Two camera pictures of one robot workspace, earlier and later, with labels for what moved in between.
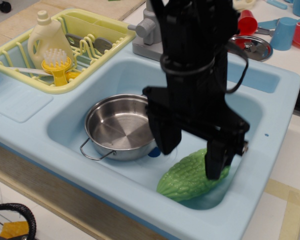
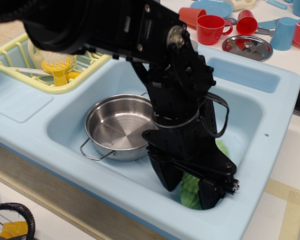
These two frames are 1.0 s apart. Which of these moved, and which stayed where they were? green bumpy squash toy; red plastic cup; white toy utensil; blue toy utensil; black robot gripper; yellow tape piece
Moved: green bumpy squash toy; black robot gripper
Stayed: white toy utensil; yellow tape piece; blue toy utensil; red plastic cup
